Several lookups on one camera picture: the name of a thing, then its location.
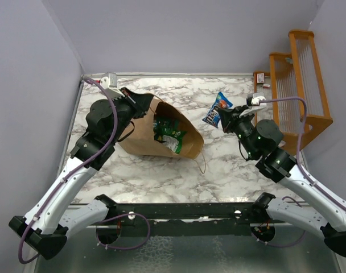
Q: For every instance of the green candy bag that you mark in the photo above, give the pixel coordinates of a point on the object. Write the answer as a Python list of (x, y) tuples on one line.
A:
[(167, 133)]

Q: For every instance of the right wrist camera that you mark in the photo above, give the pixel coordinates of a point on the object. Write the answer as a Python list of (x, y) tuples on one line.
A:
[(256, 101)]

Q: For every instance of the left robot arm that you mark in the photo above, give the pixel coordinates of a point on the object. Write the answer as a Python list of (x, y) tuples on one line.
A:
[(47, 226)]

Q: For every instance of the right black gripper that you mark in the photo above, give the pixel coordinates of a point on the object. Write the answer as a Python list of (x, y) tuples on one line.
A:
[(230, 118)]

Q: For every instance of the blue M&M's packet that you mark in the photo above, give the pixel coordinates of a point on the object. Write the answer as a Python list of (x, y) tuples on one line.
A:
[(212, 117)]

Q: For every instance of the orange wooden rack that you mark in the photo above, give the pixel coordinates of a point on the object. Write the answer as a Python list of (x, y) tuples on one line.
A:
[(295, 78)]

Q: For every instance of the small red white box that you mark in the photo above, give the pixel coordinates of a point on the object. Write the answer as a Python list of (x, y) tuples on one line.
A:
[(260, 78)]

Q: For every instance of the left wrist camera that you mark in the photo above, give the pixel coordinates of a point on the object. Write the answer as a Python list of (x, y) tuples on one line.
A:
[(108, 81)]

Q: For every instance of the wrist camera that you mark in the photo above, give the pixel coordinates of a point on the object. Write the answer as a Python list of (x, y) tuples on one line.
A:
[(108, 81), (256, 101)]

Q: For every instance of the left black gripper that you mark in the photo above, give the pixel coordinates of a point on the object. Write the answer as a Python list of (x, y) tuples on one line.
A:
[(140, 103)]

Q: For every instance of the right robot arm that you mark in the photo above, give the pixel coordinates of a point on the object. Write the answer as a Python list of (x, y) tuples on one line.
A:
[(327, 220)]

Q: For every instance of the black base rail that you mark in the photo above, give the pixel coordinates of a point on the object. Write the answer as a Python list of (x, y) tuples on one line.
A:
[(185, 219)]

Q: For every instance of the brown paper bag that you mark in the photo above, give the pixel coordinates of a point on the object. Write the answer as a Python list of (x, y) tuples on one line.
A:
[(138, 138)]

